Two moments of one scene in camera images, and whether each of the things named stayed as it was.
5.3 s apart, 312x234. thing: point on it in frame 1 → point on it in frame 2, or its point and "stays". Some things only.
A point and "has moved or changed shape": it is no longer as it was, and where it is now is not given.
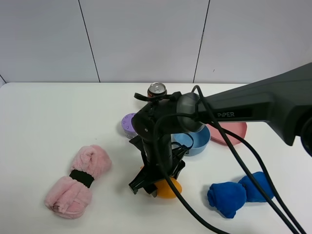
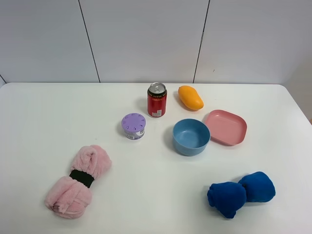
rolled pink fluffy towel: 70,197 stays
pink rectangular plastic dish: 238,127 stays
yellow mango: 164,188 has moved or changed shape
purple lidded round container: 126,125 stays
